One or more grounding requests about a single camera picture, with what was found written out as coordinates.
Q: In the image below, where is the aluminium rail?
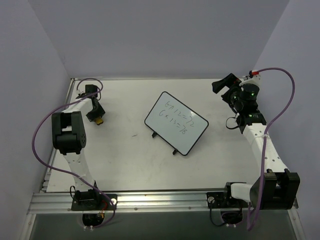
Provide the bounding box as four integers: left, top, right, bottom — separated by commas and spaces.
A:
26, 191, 300, 215
41, 77, 76, 193

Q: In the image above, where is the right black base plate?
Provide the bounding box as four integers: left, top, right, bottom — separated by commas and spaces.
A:
206, 182, 248, 209

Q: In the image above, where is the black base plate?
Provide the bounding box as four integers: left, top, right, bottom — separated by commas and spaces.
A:
71, 190, 114, 211
206, 182, 248, 209

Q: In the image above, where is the small black-framed whiteboard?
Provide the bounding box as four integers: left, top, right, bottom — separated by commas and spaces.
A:
144, 91, 209, 156

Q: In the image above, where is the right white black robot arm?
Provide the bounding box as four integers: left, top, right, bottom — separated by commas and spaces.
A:
211, 71, 300, 210

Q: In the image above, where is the yellow black whiteboard eraser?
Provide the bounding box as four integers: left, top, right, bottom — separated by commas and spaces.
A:
94, 117, 104, 126

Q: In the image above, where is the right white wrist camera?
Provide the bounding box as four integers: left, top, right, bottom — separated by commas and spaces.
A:
239, 70, 262, 87

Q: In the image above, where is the aluminium front rail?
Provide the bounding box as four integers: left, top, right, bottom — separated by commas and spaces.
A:
26, 191, 300, 215

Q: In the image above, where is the aluminium left side rail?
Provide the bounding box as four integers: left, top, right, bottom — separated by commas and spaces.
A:
41, 77, 76, 193

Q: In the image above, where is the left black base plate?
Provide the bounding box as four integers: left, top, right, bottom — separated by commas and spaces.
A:
71, 190, 114, 211

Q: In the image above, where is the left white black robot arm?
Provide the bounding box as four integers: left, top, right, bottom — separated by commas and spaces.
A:
51, 97, 105, 210

